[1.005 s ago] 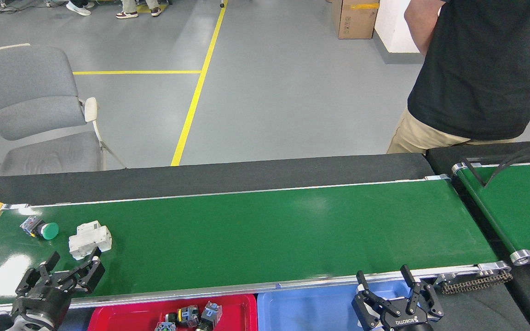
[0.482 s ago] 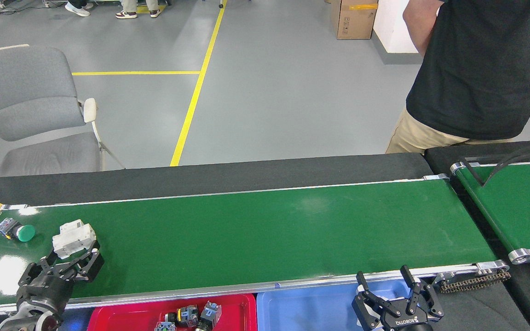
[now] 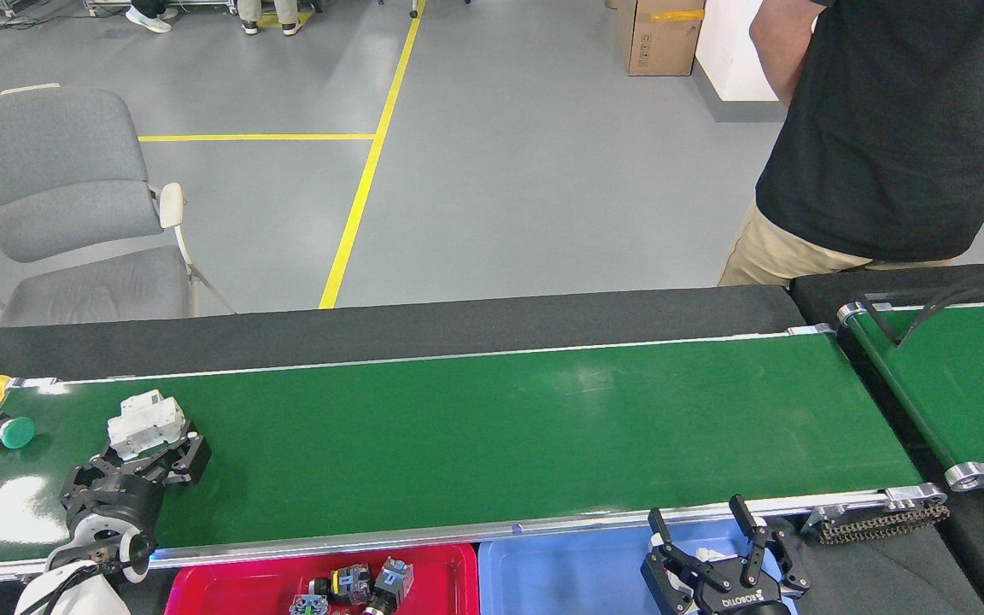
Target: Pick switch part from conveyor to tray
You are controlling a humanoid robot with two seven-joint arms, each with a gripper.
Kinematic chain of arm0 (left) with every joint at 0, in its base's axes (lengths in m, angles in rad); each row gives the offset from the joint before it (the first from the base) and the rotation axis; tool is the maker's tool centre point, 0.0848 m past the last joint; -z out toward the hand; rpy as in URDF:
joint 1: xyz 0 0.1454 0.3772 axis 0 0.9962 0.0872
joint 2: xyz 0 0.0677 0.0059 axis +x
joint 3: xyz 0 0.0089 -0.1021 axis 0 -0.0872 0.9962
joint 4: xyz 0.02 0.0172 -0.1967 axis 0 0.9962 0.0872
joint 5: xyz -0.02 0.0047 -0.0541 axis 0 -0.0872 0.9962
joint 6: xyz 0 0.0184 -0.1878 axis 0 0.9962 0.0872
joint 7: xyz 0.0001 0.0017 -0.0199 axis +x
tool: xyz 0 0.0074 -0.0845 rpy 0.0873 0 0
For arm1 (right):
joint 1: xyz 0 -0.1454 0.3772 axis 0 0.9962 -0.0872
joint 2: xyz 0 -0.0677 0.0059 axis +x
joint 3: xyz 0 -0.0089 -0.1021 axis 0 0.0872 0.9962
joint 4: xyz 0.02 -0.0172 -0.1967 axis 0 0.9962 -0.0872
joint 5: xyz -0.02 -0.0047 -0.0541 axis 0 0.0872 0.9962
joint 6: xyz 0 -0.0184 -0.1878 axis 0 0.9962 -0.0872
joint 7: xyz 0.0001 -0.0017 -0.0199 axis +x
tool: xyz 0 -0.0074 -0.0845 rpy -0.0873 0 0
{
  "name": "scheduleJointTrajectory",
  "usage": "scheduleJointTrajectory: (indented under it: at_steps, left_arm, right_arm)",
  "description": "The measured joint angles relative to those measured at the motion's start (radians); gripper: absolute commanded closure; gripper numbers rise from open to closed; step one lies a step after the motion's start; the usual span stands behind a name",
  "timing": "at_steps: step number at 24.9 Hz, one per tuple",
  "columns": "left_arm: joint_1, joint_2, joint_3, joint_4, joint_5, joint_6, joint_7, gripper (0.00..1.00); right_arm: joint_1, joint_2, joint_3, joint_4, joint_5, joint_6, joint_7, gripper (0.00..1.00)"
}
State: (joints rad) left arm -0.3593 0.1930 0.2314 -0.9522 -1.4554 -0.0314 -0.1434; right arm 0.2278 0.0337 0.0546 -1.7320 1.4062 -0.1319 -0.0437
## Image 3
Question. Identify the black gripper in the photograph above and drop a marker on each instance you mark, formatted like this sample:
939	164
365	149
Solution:
744	602
116	504

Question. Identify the person's right forearm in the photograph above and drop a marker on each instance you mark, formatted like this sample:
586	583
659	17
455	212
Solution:
782	43

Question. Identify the long green conveyor belt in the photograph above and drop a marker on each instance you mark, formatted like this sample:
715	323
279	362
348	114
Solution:
475	436

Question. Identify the green feeder conveyor belt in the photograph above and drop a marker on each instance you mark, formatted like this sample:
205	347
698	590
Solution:
970	384

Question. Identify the red plastic bin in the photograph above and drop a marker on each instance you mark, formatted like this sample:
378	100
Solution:
236	589

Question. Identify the blue plastic bin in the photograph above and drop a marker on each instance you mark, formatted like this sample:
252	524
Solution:
560	581

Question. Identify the grey padded chair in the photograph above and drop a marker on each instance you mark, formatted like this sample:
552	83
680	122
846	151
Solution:
48	171

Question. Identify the person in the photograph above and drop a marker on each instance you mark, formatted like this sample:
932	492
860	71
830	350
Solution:
268	13
893	137
149	19

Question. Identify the brown cardboard box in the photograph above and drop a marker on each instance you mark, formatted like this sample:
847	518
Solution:
661	41

